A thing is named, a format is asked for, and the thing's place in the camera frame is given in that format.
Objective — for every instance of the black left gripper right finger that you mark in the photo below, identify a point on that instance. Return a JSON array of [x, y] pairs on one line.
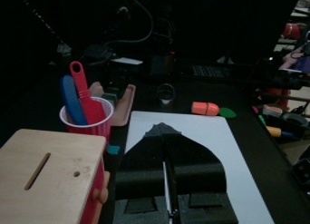
[[197, 170]]

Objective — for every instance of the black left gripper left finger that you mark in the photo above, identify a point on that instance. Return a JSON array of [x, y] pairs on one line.
[[139, 170]]

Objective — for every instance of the black toy sushi roll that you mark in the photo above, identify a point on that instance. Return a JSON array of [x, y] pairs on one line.
[[164, 97]]

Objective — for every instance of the white cutting board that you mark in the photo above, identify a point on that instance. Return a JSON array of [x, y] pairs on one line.
[[241, 161]]

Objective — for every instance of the pink plate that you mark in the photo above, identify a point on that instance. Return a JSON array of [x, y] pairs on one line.
[[123, 109]]

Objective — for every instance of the small teal toy piece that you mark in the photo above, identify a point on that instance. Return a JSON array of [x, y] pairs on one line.
[[113, 149]]

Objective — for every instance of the red plastic cup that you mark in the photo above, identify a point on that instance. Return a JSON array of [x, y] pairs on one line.
[[96, 129]]

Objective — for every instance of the green toy leaf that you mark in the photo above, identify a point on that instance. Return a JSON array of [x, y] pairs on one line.
[[227, 113]]

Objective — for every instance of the orange toy food piece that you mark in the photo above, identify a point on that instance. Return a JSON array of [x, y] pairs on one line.
[[204, 108]]

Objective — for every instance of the wooden box with red side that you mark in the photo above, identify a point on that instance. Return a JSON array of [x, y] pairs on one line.
[[52, 173]]

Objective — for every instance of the yellow and blue tool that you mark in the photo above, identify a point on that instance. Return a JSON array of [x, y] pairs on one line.
[[274, 131]]

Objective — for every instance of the dark green toy piece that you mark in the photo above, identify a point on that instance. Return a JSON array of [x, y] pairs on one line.
[[109, 96]]

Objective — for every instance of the grey tape roll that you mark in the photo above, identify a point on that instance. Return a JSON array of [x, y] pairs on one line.
[[294, 118]]

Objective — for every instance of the black vented device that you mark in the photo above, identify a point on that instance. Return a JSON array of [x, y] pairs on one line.
[[209, 71]]

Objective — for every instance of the white paper sheet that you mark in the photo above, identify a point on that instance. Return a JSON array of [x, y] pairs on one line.
[[127, 61]]

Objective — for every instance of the red round container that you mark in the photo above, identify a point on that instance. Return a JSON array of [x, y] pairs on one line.
[[291, 30]]

